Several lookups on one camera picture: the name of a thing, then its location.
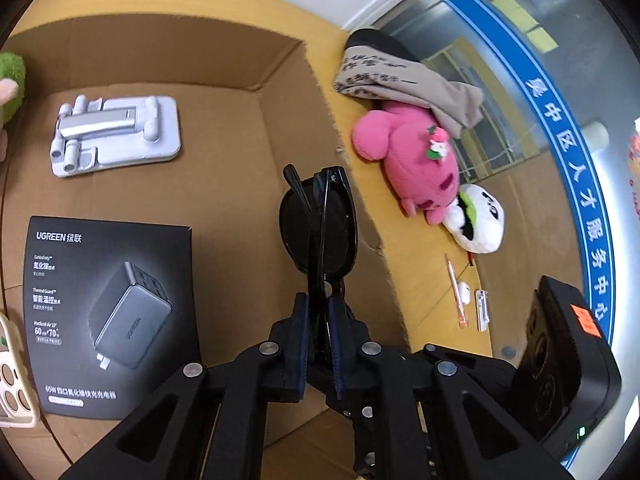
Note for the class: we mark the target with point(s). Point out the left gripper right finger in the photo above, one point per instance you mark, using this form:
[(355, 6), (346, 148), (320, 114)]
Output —
[(435, 414)]

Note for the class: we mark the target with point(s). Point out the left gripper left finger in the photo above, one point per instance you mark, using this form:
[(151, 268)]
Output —
[(211, 425)]

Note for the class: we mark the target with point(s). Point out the black charger box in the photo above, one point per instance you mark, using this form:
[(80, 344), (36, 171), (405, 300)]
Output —
[(108, 312)]

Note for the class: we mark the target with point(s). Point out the clear white phone case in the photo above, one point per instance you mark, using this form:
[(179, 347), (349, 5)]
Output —
[(19, 401)]

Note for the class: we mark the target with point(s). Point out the black sunglasses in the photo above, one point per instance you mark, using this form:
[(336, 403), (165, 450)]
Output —
[(318, 227)]

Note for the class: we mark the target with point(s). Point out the white folding phone stand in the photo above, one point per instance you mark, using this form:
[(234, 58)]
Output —
[(103, 134)]

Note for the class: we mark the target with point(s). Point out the pink pen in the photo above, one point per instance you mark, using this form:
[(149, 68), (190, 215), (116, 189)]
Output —
[(461, 315)]

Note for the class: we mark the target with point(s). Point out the small white clip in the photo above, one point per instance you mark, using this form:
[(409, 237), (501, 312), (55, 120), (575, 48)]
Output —
[(482, 311)]

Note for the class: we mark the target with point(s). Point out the small white earbud case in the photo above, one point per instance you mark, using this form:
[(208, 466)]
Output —
[(464, 291)]

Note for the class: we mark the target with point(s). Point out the white panda plush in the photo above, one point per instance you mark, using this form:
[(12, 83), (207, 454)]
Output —
[(475, 219)]

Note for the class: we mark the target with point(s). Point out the brown cardboard box tray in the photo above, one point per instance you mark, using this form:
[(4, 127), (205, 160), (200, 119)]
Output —
[(250, 99)]

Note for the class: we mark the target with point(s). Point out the pink plush toy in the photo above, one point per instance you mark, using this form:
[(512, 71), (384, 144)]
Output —
[(416, 155)]

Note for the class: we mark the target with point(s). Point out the grey printed cloth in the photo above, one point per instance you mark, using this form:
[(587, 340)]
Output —
[(369, 73)]

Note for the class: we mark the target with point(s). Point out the yellow sticky notes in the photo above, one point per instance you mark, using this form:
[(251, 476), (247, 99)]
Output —
[(525, 23)]

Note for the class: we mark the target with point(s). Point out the black cap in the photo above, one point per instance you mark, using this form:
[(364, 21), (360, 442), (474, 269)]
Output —
[(379, 41)]

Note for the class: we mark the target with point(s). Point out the pig plush teal outfit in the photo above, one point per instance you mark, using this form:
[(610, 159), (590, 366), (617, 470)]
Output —
[(12, 91)]

